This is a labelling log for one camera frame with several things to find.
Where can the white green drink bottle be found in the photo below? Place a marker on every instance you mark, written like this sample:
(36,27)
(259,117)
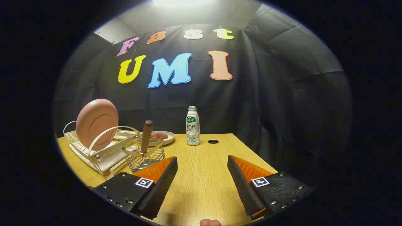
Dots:
(193,131)

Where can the beige round dish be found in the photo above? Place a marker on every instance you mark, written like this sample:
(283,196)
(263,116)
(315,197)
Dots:
(168,136)

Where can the red sausage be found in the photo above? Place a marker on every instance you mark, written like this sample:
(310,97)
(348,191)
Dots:
(158,136)

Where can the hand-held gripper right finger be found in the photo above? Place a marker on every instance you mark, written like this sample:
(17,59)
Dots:
(243,188)

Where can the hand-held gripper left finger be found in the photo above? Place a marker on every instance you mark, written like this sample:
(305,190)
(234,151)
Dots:
(160,191)

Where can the pink plate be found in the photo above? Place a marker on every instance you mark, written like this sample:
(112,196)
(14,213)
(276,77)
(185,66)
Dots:
(95,124)

